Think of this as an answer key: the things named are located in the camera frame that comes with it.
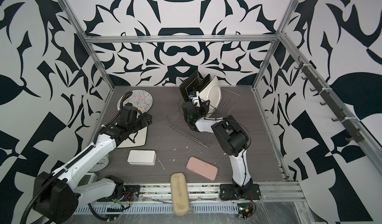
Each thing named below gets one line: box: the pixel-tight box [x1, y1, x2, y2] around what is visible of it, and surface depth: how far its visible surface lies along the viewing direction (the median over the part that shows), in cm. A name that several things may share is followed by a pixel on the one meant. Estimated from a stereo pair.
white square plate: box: [198, 75, 222, 113], surface depth 93 cm
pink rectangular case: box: [186, 156, 219, 182], surface depth 81 cm
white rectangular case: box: [127, 149, 157, 166], surface depth 83 cm
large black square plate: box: [179, 70, 202, 103], surface depth 96 cm
